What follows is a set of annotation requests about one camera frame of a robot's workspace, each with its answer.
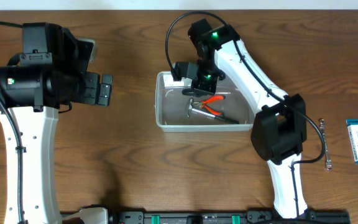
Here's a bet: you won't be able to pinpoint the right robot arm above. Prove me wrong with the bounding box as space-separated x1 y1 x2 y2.
185 19 308 218

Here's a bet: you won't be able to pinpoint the small steel hammer black grip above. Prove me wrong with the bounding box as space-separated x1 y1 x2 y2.
187 98 239 124

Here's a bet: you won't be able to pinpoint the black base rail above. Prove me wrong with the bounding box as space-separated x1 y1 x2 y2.
60 210 351 224

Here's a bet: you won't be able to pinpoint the silver ring wrench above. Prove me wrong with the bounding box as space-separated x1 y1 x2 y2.
319 119 333 170

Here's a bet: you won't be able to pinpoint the clear plastic container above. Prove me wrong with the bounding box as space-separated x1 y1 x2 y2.
155 72 255 132

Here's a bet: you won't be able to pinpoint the black yellow screwdriver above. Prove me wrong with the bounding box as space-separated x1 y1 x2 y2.
182 88 231 97

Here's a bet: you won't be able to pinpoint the red handled pliers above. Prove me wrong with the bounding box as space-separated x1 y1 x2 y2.
193 95 226 116

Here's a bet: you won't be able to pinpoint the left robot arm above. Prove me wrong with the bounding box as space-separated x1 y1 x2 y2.
0 22 112 223

